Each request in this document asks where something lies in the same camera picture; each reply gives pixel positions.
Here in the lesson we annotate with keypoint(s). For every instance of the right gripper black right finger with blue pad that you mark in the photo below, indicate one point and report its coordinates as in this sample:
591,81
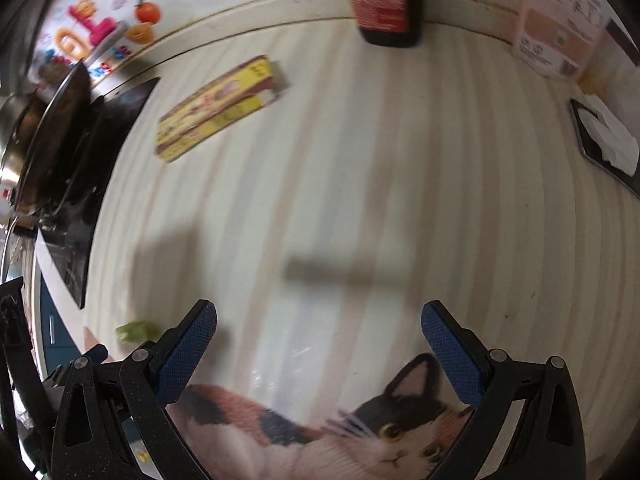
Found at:
548,441

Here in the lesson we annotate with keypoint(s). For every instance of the black frying pan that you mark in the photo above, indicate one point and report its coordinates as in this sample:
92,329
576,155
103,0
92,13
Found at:
34,136

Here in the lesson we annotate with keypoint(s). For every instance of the colourful fruit wall sticker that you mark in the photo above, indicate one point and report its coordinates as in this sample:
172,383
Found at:
101,34

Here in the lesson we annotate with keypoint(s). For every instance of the yellow cling wrap box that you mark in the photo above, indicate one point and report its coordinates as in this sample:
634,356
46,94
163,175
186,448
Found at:
242,91

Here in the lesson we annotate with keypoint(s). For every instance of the black stove top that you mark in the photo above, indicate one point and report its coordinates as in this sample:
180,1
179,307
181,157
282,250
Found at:
68,230

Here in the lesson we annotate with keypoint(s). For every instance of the green vegetable scrap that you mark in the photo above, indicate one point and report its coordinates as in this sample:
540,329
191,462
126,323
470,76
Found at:
137,332

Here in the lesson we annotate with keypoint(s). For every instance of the pink white carton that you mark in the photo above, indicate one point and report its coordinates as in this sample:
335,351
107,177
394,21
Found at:
557,38

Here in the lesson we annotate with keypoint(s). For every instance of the black tray with tissue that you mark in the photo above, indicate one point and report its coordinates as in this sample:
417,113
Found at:
606,142

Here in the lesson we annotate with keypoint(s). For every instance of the blue kitchen cabinets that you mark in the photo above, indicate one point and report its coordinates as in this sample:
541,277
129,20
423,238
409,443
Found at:
58,345

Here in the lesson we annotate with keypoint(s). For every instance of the cat print table mat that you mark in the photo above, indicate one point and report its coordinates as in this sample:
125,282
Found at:
403,433

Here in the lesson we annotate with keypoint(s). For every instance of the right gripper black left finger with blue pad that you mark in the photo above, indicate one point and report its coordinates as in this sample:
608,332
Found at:
98,397

